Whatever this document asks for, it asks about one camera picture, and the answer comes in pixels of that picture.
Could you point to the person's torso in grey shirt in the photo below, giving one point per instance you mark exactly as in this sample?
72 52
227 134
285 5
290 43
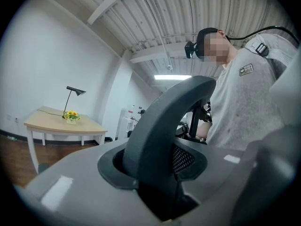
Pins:
244 102

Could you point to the black head-worn camera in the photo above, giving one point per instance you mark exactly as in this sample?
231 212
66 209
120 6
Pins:
189 49

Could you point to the person's right forearm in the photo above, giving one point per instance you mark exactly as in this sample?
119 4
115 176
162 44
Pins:
204 131

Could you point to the white wall socket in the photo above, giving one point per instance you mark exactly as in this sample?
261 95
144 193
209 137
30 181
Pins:
9 117

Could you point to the black desk lamp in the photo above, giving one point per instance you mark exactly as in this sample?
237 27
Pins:
75 91

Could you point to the white ceiling pipe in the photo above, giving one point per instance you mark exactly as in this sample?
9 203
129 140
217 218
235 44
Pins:
162 41

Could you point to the grey mesh office chair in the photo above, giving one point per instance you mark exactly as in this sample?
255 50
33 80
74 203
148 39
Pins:
150 126

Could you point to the wooden desk with white legs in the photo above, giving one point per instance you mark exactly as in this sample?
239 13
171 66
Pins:
50 126

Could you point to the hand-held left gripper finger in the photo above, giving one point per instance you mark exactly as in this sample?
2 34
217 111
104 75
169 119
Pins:
270 173

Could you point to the ceiling sprinkler head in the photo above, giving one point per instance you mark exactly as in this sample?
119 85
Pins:
169 67

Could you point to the yellow flowers in white pot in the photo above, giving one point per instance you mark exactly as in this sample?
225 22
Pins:
71 115

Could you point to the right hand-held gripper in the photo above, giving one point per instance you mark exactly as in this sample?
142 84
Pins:
208 112

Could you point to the rectangular ceiling light panel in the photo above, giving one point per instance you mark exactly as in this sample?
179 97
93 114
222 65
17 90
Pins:
172 77

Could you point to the person's head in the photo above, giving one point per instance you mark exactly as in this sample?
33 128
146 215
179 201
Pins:
217 48

